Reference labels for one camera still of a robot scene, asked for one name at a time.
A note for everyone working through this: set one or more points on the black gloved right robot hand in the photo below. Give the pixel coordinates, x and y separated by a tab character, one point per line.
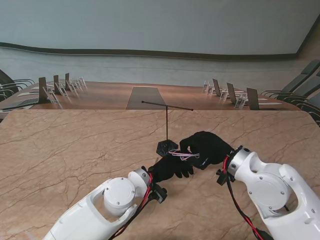
207	150

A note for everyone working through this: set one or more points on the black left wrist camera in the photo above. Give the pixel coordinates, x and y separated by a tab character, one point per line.
158	193

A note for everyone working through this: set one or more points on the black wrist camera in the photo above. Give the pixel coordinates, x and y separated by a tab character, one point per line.
223	177
158	193

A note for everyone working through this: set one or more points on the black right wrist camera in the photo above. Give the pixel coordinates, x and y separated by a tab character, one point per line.
223	177

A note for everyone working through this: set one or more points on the black T-shaped earphone rack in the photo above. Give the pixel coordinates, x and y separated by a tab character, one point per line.
166	147

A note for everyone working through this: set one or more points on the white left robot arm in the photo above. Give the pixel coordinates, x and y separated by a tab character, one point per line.
100	212

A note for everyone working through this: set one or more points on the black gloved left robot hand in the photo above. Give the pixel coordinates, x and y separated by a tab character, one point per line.
170	167

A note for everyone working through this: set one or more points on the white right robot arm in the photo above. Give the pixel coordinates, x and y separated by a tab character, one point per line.
280	192

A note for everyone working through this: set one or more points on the printed conference room backdrop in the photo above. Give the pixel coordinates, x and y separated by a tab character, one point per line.
160	37

